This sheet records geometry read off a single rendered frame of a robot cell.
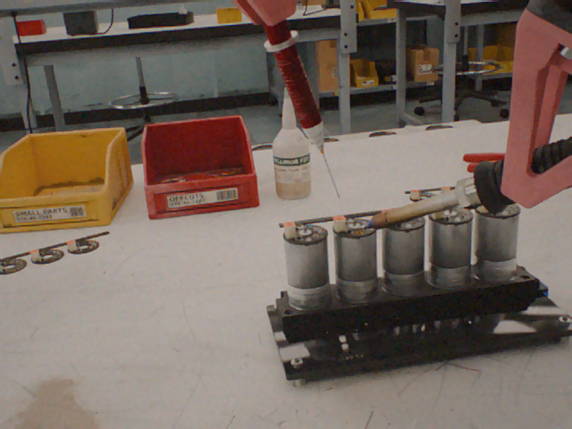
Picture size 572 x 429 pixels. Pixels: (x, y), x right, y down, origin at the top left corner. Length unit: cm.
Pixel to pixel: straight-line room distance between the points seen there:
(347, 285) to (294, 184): 23
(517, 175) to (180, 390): 20
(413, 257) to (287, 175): 24
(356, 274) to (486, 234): 8
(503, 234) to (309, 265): 11
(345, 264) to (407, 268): 3
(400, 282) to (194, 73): 438
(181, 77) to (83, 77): 68
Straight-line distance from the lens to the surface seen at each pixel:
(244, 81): 475
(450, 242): 37
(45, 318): 44
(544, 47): 25
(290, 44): 29
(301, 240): 34
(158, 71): 470
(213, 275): 45
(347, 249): 35
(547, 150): 29
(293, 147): 57
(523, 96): 27
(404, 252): 36
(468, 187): 30
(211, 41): 262
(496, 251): 38
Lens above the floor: 95
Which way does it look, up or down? 22 degrees down
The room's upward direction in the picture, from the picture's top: 4 degrees counter-clockwise
